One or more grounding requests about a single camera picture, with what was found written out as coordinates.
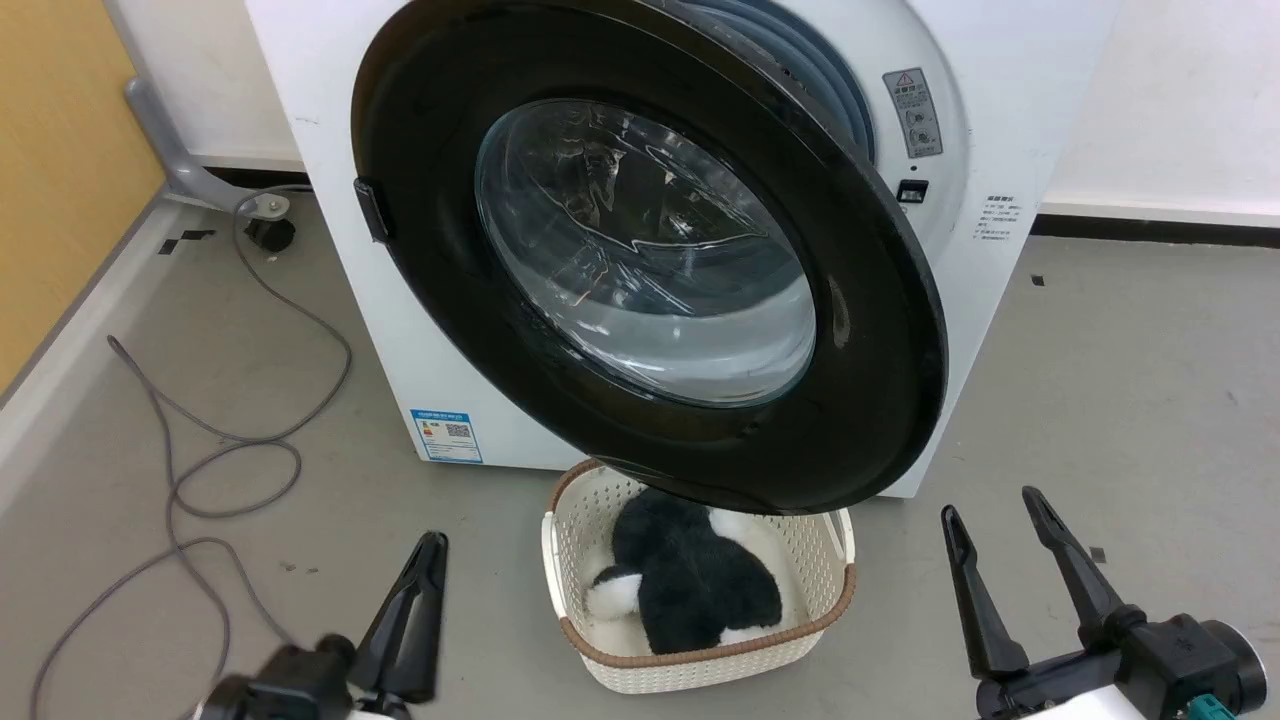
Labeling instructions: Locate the black round floor foot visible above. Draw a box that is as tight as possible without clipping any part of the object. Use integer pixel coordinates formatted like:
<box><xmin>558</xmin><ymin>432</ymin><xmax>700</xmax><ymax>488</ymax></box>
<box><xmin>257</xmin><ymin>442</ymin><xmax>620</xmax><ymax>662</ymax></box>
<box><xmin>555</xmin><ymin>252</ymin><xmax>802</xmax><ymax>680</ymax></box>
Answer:
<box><xmin>245</xmin><ymin>217</ymin><xmax>298</xmax><ymax>254</ymax></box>

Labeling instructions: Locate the black round glass washer door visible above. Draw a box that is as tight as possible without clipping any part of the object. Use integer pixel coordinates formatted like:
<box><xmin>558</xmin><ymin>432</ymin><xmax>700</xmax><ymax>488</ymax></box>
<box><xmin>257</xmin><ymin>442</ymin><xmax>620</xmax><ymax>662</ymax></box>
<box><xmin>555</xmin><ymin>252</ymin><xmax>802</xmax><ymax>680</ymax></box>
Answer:
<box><xmin>350</xmin><ymin>0</ymin><xmax>949</xmax><ymax>517</ymax></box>

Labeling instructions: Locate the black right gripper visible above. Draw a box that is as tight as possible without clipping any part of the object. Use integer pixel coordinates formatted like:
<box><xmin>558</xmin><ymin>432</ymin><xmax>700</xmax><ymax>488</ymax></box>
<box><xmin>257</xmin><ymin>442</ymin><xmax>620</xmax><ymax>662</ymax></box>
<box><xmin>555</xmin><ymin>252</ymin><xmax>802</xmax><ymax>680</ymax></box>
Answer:
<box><xmin>940</xmin><ymin>486</ymin><xmax>1270</xmax><ymax>720</ymax></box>

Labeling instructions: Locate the yellow wooden panel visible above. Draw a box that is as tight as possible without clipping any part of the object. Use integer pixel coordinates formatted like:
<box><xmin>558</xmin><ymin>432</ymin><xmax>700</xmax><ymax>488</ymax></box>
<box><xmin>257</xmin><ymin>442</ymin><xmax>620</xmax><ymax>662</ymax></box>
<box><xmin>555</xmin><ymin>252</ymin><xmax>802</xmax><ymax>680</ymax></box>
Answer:
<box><xmin>0</xmin><ymin>0</ymin><xmax>167</xmax><ymax>397</ymax></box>

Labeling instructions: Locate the thin grey floor cable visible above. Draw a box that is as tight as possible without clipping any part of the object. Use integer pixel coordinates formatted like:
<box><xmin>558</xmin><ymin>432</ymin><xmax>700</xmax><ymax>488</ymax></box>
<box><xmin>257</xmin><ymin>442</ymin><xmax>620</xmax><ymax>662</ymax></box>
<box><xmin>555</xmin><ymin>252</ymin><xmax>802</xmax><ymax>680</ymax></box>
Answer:
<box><xmin>28</xmin><ymin>188</ymin><xmax>354</xmax><ymax>720</ymax></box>

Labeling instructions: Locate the grey drain pipe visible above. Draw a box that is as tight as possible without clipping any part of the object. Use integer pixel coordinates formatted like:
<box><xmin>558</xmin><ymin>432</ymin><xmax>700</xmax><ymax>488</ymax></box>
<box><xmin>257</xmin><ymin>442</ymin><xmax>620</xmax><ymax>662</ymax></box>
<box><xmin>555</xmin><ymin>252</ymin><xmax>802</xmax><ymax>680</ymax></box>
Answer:
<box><xmin>103</xmin><ymin>0</ymin><xmax>253</xmax><ymax>212</ymax></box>

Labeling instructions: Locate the black and white plush toy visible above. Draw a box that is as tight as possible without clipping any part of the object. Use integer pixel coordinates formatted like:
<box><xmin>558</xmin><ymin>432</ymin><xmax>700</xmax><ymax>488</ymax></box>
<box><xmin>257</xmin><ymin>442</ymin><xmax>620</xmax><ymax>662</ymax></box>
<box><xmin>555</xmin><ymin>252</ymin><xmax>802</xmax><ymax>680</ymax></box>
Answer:
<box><xmin>585</xmin><ymin>487</ymin><xmax>785</xmax><ymax>657</ymax></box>

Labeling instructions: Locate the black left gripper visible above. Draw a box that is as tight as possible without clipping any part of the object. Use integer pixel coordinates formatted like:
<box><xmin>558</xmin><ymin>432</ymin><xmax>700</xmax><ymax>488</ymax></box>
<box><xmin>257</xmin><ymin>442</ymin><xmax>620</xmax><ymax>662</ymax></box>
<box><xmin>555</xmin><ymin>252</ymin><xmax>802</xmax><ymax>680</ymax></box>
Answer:
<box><xmin>198</xmin><ymin>531</ymin><xmax>449</xmax><ymax>720</ymax></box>

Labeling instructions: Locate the grey rubber door gasket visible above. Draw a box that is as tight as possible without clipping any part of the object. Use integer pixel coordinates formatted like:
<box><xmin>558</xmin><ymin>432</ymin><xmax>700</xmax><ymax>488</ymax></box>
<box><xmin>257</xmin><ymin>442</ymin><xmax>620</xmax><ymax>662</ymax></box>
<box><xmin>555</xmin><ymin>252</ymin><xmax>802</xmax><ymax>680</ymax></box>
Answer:
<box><xmin>688</xmin><ymin>0</ymin><xmax>877</xmax><ymax>163</ymax></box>

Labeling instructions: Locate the white plastic laundry basket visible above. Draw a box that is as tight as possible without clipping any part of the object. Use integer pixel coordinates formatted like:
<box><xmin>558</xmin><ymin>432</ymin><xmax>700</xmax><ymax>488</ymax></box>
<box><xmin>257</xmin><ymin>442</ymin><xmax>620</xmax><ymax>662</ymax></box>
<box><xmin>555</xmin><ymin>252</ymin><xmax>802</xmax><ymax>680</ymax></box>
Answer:
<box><xmin>541</xmin><ymin>458</ymin><xmax>859</xmax><ymax>696</ymax></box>

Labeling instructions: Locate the small printed text label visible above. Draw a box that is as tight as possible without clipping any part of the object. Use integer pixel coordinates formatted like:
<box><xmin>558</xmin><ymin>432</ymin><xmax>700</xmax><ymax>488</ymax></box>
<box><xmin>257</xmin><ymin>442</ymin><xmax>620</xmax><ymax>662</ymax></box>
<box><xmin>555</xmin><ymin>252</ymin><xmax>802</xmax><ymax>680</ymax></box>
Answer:
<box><xmin>975</xmin><ymin>195</ymin><xmax>1020</xmax><ymax>244</ymax></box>

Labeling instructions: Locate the blue white energy label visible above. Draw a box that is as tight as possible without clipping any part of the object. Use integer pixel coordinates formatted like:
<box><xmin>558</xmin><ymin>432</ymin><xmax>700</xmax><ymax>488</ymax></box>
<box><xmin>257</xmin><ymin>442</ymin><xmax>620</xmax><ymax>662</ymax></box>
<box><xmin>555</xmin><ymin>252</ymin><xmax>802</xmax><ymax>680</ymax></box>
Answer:
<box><xmin>409</xmin><ymin>407</ymin><xmax>484</xmax><ymax>465</ymax></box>

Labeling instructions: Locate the grey warning sticker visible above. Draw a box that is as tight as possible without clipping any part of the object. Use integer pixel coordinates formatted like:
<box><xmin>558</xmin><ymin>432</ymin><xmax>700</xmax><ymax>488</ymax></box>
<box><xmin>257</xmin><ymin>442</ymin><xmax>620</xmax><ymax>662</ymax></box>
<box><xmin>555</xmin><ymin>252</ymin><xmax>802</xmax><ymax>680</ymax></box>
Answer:
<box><xmin>882</xmin><ymin>68</ymin><xmax>944</xmax><ymax>160</ymax></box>

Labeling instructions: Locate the white front-load washing machine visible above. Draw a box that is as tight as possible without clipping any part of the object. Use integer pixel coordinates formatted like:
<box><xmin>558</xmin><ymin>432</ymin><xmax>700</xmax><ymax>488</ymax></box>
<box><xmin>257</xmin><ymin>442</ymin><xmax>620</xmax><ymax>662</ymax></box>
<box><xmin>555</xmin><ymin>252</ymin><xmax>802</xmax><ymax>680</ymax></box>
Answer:
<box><xmin>245</xmin><ymin>0</ymin><xmax>1123</xmax><ymax>500</ymax></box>

